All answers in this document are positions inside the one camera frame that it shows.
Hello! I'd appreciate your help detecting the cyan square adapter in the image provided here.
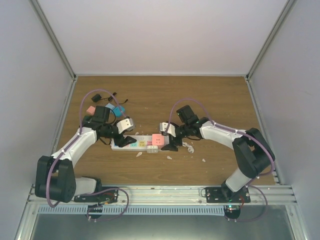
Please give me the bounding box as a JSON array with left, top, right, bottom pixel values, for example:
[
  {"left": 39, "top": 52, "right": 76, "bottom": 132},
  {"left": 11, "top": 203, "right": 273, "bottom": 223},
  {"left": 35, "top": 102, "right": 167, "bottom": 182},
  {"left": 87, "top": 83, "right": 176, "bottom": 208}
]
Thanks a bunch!
[{"left": 112, "top": 106, "right": 125, "bottom": 118}]

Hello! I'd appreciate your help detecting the dark green square adapter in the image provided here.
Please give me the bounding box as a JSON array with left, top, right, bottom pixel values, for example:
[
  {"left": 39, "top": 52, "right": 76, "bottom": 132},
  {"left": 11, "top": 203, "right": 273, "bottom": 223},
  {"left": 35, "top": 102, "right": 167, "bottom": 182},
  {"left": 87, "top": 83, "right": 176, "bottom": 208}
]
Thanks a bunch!
[{"left": 82, "top": 115, "right": 91, "bottom": 122}]

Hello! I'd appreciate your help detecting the light blue usb charger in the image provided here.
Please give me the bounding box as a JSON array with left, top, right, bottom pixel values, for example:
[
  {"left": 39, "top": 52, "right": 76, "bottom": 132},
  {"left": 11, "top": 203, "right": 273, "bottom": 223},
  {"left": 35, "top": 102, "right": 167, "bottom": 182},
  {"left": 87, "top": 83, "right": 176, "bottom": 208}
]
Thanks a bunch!
[{"left": 105, "top": 103, "right": 115, "bottom": 110}]

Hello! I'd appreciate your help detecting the small pink plug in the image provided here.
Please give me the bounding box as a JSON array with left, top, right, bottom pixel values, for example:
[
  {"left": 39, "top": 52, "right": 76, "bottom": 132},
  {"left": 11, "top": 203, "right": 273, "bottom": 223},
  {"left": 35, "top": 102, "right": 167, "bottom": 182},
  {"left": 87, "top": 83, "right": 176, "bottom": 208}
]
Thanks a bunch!
[{"left": 86, "top": 106, "right": 96, "bottom": 116}]

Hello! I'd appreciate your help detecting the black plug with cable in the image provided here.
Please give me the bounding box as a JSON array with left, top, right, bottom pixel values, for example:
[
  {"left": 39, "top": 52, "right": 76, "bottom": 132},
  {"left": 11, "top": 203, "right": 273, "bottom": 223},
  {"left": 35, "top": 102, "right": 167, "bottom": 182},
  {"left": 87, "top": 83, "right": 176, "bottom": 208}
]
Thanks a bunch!
[{"left": 91, "top": 92, "right": 128, "bottom": 104}]

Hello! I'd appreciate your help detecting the large pink adapter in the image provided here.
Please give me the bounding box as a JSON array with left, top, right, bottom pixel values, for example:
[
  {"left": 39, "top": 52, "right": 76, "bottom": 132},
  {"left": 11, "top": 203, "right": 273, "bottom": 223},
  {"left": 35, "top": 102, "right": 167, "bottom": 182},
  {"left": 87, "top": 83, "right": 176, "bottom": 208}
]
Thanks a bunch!
[{"left": 151, "top": 133, "right": 165, "bottom": 149}]

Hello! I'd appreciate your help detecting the white power strip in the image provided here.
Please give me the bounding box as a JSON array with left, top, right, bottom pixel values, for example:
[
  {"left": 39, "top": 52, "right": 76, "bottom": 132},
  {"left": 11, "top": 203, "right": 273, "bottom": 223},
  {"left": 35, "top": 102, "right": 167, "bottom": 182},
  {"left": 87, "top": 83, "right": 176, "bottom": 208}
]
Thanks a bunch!
[{"left": 110, "top": 134, "right": 161, "bottom": 152}]

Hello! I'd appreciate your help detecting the white grey plug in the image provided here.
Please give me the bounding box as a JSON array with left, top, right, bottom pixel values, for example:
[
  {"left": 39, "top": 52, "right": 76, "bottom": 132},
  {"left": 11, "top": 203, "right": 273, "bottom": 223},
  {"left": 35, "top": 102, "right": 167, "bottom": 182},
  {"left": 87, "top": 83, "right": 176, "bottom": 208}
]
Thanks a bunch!
[{"left": 146, "top": 145, "right": 159, "bottom": 154}]

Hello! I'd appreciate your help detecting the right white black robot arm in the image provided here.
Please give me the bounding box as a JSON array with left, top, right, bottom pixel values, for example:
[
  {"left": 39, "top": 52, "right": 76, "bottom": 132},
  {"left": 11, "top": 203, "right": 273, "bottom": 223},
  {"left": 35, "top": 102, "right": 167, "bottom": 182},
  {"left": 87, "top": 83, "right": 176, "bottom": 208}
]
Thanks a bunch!
[{"left": 159, "top": 105, "right": 275, "bottom": 203}]

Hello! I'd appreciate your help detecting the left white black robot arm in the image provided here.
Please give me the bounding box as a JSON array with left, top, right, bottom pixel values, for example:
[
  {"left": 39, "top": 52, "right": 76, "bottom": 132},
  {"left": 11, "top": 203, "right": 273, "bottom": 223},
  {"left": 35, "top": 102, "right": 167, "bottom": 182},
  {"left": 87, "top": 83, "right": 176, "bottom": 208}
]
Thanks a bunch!
[{"left": 34, "top": 106, "right": 136, "bottom": 208}]

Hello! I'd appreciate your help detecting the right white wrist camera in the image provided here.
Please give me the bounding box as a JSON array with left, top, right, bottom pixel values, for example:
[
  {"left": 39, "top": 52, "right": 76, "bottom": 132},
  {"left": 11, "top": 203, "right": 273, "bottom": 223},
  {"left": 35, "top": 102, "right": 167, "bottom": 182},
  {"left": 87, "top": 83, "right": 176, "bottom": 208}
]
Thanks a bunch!
[{"left": 159, "top": 122, "right": 176, "bottom": 137}]

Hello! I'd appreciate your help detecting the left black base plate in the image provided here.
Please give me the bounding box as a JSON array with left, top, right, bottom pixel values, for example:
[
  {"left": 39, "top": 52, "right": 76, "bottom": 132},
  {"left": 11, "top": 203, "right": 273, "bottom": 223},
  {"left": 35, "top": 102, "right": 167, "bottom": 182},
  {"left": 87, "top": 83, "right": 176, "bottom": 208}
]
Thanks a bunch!
[{"left": 73, "top": 186, "right": 119, "bottom": 204}]

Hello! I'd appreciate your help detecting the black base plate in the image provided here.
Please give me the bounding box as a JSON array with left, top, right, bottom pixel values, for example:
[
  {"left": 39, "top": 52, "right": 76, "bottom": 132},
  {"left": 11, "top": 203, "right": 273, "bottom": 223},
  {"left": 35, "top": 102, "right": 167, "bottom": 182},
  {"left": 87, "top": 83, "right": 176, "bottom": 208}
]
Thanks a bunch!
[
  {"left": 73, "top": 186, "right": 119, "bottom": 204},
  {"left": 200, "top": 186, "right": 251, "bottom": 204}
]

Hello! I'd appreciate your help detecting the aluminium front rail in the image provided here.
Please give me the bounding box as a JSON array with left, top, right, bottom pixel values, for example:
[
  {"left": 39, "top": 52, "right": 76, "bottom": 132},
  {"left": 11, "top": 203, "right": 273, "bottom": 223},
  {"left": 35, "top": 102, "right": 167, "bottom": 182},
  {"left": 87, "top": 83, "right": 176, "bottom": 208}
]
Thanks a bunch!
[{"left": 27, "top": 183, "right": 298, "bottom": 206}]

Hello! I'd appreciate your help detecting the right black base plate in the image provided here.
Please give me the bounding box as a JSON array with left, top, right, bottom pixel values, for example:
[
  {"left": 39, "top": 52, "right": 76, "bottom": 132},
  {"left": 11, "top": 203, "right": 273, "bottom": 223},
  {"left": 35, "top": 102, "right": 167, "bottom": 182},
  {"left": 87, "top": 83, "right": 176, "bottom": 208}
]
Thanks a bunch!
[{"left": 200, "top": 186, "right": 251, "bottom": 204}]

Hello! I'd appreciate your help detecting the grey slotted cable duct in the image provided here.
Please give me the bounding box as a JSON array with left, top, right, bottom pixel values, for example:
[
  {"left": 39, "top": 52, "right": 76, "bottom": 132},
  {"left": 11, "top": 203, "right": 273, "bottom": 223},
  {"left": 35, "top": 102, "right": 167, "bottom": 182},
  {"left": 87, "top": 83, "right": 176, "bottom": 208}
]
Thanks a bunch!
[{"left": 38, "top": 204, "right": 225, "bottom": 216}]

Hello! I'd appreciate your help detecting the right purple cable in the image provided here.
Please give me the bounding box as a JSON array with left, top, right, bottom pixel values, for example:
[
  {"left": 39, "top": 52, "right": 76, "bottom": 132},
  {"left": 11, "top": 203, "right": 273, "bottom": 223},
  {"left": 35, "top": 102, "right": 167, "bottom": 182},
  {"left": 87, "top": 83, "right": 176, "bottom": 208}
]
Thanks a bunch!
[{"left": 165, "top": 98, "right": 276, "bottom": 223}]

